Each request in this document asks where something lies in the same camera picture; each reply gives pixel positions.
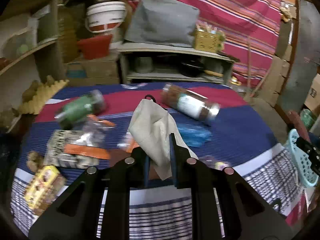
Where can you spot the orange snack wrapper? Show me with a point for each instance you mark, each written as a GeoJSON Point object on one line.
{"type": "Point", "coordinates": [87, 151]}

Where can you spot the grey metal pot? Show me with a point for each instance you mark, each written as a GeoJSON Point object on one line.
{"type": "Point", "coordinates": [143, 65]}

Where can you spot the blue plastic wrapper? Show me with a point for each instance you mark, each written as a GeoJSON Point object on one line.
{"type": "Point", "coordinates": [195, 136]}

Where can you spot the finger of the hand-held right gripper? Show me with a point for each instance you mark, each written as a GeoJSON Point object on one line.
{"type": "Point", "coordinates": [311, 152]}

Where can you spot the black frying pan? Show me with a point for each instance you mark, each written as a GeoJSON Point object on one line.
{"type": "Point", "coordinates": [192, 67]}

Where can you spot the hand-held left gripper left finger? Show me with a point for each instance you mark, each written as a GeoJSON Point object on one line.
{"type": "Point", "coordinates": [146, 172]}

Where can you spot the green jar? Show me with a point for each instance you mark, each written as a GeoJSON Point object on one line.
{"type": "Point", "coordinates": [80, 108]}

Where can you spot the white plastic bucket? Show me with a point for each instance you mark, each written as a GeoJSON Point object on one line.
{"type": "Point", "coordinates": [105, 15]}

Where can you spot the large yellow oil jug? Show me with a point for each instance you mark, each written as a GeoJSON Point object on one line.
{"type": "Point", "coordinates": [67, 30]}

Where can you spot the large cardboard box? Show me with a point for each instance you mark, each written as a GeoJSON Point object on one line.
{"type": "Point", "coordinates": [313, 92]}

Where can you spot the bag of green vegetables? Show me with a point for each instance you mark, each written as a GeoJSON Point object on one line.
{"type": "Point", "coordinates": [221, 40]}

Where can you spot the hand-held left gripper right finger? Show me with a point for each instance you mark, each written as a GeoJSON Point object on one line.
{"type": "Point", "coordinates": [173, 162]}

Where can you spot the brown crumpled paper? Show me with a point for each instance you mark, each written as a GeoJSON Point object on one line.
{"type": "Point", "coordinates": [35, 160]}

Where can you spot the flattened cardboard sheets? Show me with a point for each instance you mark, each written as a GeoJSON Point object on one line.
{"type": "Point", "coordinates": [277, 77]}

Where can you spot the green plastic bag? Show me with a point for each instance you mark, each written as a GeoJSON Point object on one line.
{"type": "Point", "coordinates": [307, 118]}

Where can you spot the gold black box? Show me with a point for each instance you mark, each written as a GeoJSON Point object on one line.
{"type": "Point", "coordinates": [41, 187]}

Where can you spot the wooden shelf unit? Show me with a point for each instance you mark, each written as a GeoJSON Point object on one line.
{"type": "Point", "coordinates": [30, 50]}

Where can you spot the dark wooden framed door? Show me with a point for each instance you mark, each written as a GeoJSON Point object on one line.
{"type": "Point", "coordinates": [307, 42]}

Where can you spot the striped plaid tablecloth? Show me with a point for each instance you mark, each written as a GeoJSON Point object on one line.
{"type": "Point", "coordinates": [225, 140]}

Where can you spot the red striped hanging cloth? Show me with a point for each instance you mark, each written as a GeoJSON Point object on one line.
{"type": "Point", "coordinates": [225, 17]}

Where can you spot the yellow egg carton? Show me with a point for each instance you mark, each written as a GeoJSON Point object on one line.
{"type": "Point", "coordinates": [42, 95]}

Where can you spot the orange red wrapper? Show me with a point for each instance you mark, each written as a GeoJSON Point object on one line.
{"type": "Point", "coordinates": [102, 122]}

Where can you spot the grey cushion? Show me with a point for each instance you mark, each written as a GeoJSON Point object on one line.
{"type": "Point", "coordinates": [162, 20]}

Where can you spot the light blue plastic basket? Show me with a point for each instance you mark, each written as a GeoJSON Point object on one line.
{"type": "Point", "coordinates": [300, 165]}

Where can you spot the glass jar with white label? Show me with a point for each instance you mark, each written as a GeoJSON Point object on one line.
{"type": "Point", "coordinates": [190, 103]}

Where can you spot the beige cloth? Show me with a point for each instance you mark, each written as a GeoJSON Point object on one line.
{"type": "Point", "coordinates": [152, 132]}

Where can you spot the yellow wicker basket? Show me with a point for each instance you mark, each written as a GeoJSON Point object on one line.
{"type": "Point", "coordinates": [206, 40]}

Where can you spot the brown cardboard box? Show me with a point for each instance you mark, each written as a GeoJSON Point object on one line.
{"type": "Point", "coordinates": [100, 70]}

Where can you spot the grey low cabinet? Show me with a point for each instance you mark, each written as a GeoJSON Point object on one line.
{"type": "Point", "coordinates": [175, 50]}

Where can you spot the red plastic basin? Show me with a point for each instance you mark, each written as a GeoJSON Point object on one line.
{"type": "Point", "coordinates": [95, 46]}

